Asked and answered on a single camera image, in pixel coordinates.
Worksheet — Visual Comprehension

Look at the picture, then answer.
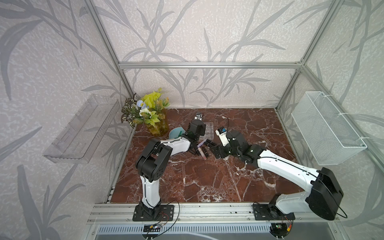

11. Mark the pink lip gloss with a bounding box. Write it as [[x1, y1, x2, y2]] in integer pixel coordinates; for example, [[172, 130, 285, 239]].
[[198, 148, 207, 160]]

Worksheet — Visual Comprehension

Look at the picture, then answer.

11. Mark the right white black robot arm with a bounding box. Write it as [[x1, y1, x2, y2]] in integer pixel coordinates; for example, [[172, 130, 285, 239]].
[[210, 127, 344, 221]]

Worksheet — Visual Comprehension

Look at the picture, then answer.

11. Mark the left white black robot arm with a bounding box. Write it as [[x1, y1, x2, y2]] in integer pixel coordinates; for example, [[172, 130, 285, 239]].
[[136, 119, 206, 215]]

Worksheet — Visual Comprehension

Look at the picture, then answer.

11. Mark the clear acrylic lipstick organizer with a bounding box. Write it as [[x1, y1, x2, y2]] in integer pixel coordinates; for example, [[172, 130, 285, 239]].
[[202, 122, 215, 140]]

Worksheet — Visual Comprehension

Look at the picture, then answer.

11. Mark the small lavender lip tube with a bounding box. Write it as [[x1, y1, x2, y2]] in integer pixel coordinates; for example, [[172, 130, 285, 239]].
[[197, 139, 207, 148]]

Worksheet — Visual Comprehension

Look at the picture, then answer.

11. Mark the black lipstick gold band right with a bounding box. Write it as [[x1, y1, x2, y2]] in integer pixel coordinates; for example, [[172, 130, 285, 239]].
[[205, 142, 216, 148]]

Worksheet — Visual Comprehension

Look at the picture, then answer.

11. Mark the teal plastic dustpan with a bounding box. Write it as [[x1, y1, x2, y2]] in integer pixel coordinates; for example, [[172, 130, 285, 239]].
[[169, 127, 186, 139]]

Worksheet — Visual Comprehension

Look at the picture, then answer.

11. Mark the artificial plant in amber vase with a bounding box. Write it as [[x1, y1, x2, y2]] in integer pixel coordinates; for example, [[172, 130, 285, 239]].
[[121, 88, 170, 137]]

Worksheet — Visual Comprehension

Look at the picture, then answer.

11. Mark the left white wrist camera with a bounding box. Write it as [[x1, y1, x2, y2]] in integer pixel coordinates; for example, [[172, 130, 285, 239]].
[[194, 113, 204, 121]]

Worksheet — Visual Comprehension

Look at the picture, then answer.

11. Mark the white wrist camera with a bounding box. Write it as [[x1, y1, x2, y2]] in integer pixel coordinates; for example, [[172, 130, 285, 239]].
[[215, 127, 229, 147], [194, 113, 204, 121]]

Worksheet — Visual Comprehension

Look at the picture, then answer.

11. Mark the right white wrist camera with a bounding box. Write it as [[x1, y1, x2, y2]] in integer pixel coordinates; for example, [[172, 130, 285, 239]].
[[215, 127, 229, 147]]

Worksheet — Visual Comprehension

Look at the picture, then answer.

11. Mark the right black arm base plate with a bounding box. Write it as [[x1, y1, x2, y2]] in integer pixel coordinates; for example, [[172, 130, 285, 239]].
[[252, 194, 296, 221]]

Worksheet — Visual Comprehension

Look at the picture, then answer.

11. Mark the aluminium frame crossbar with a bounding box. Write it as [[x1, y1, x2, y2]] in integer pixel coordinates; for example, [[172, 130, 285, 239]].
[[119, 62, 302, 69]]

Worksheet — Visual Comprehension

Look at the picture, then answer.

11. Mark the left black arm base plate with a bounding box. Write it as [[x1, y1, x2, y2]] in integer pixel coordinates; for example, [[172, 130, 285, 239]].
[[133, 202, 175, 222]]

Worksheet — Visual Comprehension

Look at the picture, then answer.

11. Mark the white wire mesh basket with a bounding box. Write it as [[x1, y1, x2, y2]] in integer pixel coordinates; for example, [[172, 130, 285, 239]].
[[292, 92, 368, 166]]

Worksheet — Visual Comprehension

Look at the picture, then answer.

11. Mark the small electronics board with wires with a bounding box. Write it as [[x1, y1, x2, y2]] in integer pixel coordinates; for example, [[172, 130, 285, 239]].
[[143, 225, 162, 234]]

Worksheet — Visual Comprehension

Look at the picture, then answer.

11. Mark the clear acrylic wall shelf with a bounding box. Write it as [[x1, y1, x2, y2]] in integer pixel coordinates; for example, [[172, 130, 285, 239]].
[[43, 94, 120, 164]]

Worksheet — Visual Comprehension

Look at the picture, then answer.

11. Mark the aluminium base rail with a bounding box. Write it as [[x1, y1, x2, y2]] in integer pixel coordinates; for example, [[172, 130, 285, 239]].
[[86, 201, 340, 225]]

